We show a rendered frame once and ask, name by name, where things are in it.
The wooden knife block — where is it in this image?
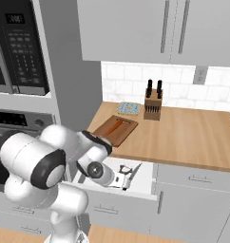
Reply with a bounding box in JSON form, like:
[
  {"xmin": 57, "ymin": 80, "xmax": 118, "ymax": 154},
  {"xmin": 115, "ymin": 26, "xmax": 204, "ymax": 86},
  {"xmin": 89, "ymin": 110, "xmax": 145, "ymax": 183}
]
[{"xmin": 143, "ymin": 88, "xmax": 163, "ymax": 122}]

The black and steel oven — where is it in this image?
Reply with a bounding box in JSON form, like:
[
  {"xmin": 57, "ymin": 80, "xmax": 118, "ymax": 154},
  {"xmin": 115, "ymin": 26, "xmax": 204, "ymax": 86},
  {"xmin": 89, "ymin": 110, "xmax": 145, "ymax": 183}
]
[{"xmin": 0, "ymin": 108, "xmax": 56, "ymax": 193}]

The open grey drawer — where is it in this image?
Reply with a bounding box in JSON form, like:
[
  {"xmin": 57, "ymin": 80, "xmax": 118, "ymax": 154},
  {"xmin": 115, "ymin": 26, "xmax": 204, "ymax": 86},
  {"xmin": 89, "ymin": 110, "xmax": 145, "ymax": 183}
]
[{"xmin": 63, "ymin": 156, "xmax": 160, "ymax": 235}]

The closed grey drawer front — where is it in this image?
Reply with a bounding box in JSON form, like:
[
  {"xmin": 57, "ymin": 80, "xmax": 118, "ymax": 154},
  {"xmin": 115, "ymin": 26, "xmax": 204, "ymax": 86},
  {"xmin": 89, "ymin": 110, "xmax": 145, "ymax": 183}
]
[{"xmin": 155, "ymin": 162, "xmax": 230, "ymax": 195}]

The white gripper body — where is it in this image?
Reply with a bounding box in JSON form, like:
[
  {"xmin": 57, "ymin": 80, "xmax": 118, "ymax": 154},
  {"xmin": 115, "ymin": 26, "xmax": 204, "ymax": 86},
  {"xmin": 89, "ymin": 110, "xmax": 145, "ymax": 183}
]
[{"xmin": 111, "ymin": 172, "xmax": 130, "ymax": 192}]

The grey drawer handle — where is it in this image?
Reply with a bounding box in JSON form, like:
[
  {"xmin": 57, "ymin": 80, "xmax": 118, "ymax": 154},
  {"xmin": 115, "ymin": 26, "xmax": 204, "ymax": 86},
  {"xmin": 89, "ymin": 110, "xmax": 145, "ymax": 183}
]
[
  {"xmin": 188, "ymin": 174, "xmax": 213, "ymax": 184},
  {"xmin": 19, "ymin": 225, "xmax": 42, "ymax": 235},
  {"xmin": 11, "ymin": 205, "xmax": 36, "ymax": 215},
  {"xmin": 93, "ymin": 204, "xmax": 120, "ymax": 215}
]

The grey wall socket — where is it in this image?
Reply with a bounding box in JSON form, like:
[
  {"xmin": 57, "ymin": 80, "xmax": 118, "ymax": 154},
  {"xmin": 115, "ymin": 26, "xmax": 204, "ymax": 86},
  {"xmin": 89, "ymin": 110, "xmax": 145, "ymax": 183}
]
[{"xmin": 193, "ymin": 65, "xmax": 209, "ymax": 85}]

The black microwave oven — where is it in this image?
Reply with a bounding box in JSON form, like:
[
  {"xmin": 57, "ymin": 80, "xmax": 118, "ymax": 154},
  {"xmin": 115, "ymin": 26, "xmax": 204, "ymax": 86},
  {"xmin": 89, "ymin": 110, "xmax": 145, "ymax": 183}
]
[{"xmin": 0, "ymin": 0, "xmax": 50, "ymax": 97}]

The brown wooden cutting board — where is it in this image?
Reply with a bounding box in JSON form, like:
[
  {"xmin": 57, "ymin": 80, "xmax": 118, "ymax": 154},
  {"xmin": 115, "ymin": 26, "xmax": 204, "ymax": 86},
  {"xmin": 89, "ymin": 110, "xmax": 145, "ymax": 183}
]
[{"xmin": 91, "ymin": 114, "xmax": 140, "ymax": 148}]

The grey base cupboard door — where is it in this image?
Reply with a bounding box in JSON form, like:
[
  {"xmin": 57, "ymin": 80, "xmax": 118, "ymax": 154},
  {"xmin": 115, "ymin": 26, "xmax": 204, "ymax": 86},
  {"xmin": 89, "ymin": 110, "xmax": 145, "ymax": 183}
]
[{"xmin": 150, "ymin": 181, "xmax": 230, "ymax": 243}]

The grey tall oven cabinet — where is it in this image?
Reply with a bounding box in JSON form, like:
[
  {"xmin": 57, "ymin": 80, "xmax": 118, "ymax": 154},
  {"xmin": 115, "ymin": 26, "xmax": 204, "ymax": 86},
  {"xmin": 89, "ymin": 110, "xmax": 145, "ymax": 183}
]
[{"xmin": 0, "ymin": 0, "xmax": 104, "ymax": 178}]

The orange carrot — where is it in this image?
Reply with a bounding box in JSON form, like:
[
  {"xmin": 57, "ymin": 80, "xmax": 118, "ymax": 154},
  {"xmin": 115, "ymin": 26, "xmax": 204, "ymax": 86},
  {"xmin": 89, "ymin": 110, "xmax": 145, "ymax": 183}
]
[{"xmin": 105, "ymin": 118, "xmax": 125, "ymax": 136}]

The grey bar cupboard handle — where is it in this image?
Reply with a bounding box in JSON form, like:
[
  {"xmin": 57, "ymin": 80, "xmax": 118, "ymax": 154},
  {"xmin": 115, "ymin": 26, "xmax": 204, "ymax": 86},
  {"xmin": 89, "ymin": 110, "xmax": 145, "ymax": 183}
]
[
  {"xmin": 178, "ymin": 0, "xmax": 191, "ymax": 55},
  {"xmin": 157, "ymin": 190, "xmax": 165, "ymax": 215},
  {"xmin": 160, "ymin": 0, "xmax": 171, "ymax": 54}
]

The grey wall cupboard door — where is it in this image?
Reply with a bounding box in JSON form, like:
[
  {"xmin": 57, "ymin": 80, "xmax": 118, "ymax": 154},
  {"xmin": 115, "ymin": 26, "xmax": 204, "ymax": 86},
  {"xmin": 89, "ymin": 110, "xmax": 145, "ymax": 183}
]
[
  {"xmin": 170, "ymin": 0, "xmax": 230, "ymax": 68},
  {"xmin": 76, "ymin": 0, "xmax": 176, "ymax": 65}
]

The black knife handle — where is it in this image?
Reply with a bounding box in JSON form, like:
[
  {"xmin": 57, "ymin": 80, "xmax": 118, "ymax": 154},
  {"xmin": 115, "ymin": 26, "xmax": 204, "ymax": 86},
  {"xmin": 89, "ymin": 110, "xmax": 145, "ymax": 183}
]
[
  {"xmin": 145, "ymin": 79, "xmax": 154, "ymax": 99},
  {"xmin": 155, "ymin": 80, "xmax": 163, "ymax": 100}
]

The grey kitchen knife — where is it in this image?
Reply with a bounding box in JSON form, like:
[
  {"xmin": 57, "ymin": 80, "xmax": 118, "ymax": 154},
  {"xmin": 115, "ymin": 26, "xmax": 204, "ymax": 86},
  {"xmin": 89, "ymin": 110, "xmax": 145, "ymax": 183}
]
[{"xmin": 124, "ymin": 162, "xmax": 144, "ymax": 192}]

